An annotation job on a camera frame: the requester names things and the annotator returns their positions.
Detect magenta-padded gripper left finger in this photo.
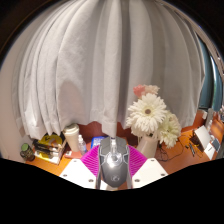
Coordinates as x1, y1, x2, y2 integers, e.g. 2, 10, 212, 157
59, 144, 101, 190

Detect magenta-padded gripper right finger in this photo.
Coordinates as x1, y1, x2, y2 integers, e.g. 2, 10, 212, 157
128, 145, 169, 190

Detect grey black computer mouse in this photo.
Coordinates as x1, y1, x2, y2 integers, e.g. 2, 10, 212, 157
96, 135, 133, 191

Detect thin red book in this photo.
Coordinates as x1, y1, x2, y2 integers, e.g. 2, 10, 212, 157
64, 150, 83, 159

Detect white ceramic vase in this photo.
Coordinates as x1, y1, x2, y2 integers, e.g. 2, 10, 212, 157
136, 133, 160, 159

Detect small clear bottle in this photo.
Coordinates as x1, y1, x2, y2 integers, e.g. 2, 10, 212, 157
77, 134, 88, 156

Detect white tumbler cup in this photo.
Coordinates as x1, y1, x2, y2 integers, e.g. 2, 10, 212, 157
62, 123, 81, 153

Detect blue book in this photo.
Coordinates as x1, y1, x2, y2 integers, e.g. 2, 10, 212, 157
90, 135, 108, 150

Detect yellow black book stack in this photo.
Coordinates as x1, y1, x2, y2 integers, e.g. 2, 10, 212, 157
32, 133, 68, 166

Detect dark green mug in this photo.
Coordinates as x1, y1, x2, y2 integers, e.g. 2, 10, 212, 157
19, 142, 36, 163

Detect white flower bouquet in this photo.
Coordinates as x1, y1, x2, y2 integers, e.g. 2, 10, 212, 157
125, 84, 183, 149

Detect white box device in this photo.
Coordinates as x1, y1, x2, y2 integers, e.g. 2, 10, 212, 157
193, 125, 213, 151

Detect white card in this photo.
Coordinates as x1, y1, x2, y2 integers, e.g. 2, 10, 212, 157
204, 142, 218, 160

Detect white curtain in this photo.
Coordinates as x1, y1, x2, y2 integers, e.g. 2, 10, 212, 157
11, 0, 206, 141

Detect black cable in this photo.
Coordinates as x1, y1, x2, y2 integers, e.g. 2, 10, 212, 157
155, 134, 194, 163

